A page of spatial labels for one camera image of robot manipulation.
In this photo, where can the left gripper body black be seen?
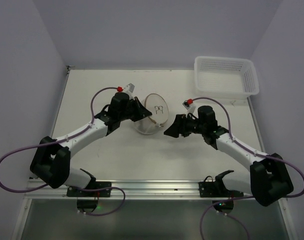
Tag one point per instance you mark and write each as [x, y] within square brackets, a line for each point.
[135, 110]

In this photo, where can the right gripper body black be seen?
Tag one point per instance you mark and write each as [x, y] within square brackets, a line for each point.
[182, 125]

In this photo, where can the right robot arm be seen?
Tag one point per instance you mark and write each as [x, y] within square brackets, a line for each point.
[268, 179]

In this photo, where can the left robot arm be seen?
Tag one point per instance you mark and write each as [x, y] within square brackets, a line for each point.
[51, 162]

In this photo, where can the white plastic basket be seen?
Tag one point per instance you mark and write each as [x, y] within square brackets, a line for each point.
[225, 77]

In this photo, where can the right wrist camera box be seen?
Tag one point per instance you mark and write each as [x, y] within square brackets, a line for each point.
[189, 106]

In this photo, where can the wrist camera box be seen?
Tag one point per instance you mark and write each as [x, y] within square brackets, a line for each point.
[189, 106]
[129, 89]

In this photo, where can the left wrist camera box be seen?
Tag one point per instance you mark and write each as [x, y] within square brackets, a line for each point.
[129, 89]

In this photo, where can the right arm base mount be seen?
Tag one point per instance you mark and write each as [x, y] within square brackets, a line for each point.
[215, 188]

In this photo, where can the aluminium rail frame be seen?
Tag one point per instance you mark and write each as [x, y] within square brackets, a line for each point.
[143, 167]

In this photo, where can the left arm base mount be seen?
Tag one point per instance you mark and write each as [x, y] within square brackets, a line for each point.
[88, 198]

